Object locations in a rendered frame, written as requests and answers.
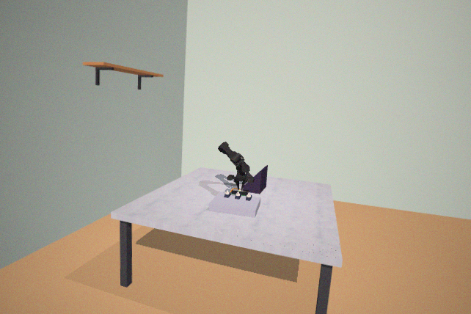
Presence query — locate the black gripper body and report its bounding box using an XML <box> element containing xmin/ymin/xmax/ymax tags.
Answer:
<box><xmin>227</xmin><ymin>169</ymin><xmax>254</xmax><ymax>183</ymax></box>

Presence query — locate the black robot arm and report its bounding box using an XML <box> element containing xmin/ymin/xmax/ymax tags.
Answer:
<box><xmin>218</xmin><ymin>142</ymin><xmax>253</xmax><ymax>181</ymax></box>

